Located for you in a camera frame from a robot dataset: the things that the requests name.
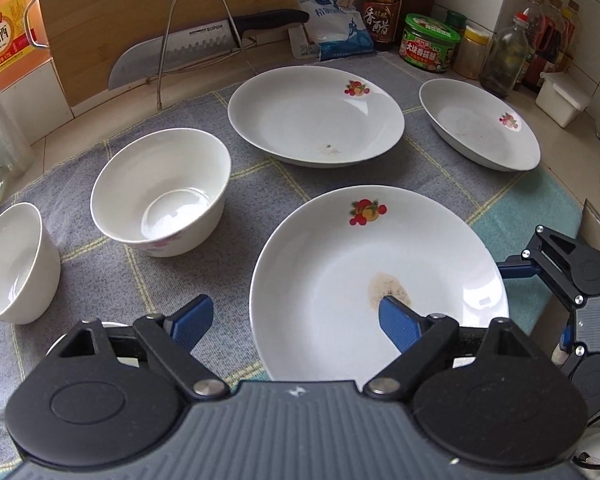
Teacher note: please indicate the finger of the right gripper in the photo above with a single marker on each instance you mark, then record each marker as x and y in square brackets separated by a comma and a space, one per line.
[566, 346]
[516, 267]

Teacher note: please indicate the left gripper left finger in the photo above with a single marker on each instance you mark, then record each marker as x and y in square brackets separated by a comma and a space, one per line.
[169, 342]

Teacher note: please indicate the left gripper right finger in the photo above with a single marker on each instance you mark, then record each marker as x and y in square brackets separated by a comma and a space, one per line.
[425, 344]

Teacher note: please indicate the white fruit plate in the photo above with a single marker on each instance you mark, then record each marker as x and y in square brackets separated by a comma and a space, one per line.
[479, 126]
[316, 116]
[317, 285]

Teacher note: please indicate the white bowl pink flowers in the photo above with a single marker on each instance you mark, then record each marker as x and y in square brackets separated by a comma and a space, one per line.
[163, 194]

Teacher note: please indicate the grey and teal checked towel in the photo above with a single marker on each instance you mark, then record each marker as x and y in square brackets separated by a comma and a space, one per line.
[103, 279]

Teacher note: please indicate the white plastic seasoning box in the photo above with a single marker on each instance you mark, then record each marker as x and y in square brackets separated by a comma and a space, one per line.
[561, 98]

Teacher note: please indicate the clear glass bottle red cap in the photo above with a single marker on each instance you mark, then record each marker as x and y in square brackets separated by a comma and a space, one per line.
[505, 60]

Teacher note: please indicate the yellow lidded spice jar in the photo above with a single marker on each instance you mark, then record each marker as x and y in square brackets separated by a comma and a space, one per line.
[472, 51]

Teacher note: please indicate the green lidded sauce jar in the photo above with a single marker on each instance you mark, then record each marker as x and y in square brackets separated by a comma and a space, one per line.
[427, 43]

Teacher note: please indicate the dark green lidded jar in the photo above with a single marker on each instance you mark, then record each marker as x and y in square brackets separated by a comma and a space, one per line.
[456, 20]

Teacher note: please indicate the blue white salt bag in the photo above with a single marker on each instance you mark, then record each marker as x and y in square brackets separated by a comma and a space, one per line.
[331, 32]

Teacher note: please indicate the dark vinegar bottle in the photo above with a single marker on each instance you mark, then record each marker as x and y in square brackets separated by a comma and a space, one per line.
[381, 19]

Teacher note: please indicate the bamboo cutting board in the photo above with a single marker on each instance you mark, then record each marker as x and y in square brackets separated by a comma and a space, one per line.
[86, 37]

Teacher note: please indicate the metal wire rack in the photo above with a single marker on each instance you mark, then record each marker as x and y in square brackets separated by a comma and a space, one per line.
[213, 35]

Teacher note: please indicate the black handled kitchen knife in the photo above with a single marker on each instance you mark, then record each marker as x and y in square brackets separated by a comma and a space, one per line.
[191, 45]

